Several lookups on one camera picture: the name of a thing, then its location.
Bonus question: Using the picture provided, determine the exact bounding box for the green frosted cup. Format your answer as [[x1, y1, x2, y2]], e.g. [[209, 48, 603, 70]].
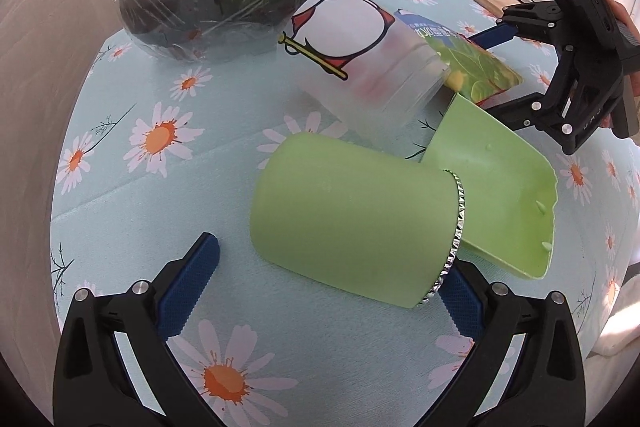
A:
[[249, 132, 467, 309]]

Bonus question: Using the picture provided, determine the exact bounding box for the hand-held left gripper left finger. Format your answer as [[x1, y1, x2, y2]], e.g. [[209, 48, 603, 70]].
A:
[[53, 232, 228, 427]]

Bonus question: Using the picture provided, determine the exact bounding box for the blue daisy print tablecloth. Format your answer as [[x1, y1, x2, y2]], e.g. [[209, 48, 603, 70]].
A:
[[50, 0, 640, 427]]

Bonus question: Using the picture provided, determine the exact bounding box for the green plastic lid piece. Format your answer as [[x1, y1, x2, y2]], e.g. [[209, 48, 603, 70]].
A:
[[419, 92, 558, 280]]

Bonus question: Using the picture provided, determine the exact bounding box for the person's right hand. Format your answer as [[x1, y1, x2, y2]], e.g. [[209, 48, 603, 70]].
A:
[[602, 0, 633, 28]]

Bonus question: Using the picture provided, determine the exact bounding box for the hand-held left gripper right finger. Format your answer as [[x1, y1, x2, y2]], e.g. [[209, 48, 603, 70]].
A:
[[440, 259, 587, 427]]

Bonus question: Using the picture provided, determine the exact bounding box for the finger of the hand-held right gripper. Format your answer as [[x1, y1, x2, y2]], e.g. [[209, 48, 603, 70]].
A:
[[467, 1, 568, 54], [480, 89, 576, 140]]

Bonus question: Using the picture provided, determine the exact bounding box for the green snack packet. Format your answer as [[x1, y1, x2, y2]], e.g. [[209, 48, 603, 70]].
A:
[[395, 8, 525, 105]]

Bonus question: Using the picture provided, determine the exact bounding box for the translucent cup with cartoon print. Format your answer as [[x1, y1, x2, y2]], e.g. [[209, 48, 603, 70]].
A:
[[277, 0, 448, 135]]

